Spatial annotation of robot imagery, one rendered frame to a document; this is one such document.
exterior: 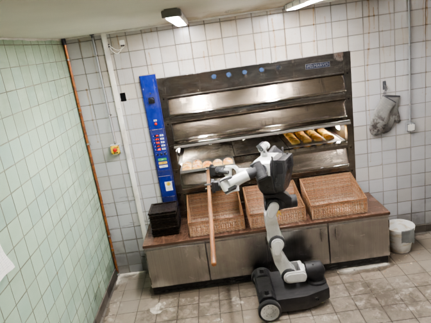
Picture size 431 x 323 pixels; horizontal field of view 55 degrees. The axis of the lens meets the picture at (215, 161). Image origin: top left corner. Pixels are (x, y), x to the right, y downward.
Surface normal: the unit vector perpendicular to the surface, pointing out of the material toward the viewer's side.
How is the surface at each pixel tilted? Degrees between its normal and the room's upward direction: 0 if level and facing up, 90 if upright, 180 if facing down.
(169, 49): 90
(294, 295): 0
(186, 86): 91
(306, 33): 90
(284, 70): 90
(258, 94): 70
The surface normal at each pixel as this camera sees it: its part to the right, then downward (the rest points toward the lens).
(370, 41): 0.03, 0.28
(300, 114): -0.02, -0.07
